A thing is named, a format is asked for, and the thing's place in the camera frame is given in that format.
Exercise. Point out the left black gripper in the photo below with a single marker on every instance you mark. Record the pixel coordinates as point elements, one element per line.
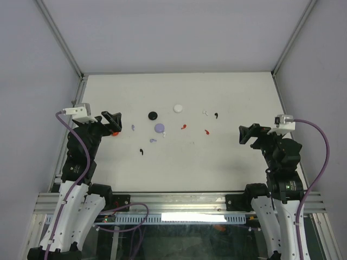
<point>114,120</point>

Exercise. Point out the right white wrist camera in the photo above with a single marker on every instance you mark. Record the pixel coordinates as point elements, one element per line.
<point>284,124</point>

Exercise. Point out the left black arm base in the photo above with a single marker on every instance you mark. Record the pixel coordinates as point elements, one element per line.
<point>119,200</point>

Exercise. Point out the purple earbud charging case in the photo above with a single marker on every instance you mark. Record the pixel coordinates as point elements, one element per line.
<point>159,128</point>

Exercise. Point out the black earbud charging case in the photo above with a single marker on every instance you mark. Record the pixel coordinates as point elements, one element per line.
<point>153,115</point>

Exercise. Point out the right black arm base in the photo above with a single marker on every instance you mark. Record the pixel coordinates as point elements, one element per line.
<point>237,202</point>

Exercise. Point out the aluminium mounting rail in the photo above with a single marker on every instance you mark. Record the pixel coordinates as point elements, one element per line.
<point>193,202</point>

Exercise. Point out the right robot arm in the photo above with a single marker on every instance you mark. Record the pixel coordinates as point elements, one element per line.
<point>277,203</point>

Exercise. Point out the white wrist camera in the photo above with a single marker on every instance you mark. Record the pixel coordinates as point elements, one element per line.
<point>81,113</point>
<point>284,124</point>

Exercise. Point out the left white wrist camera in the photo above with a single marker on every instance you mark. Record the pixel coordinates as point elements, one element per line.
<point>81,113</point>

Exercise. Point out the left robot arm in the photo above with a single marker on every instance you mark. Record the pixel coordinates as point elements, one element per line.
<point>80,201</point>

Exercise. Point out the white earbud charging case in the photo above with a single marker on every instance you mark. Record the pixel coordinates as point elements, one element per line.
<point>178,108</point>

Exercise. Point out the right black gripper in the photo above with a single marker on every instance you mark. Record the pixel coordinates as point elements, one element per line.
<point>255,130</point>

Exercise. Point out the white slotted cable duct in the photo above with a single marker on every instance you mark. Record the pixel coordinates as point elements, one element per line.
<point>172,218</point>

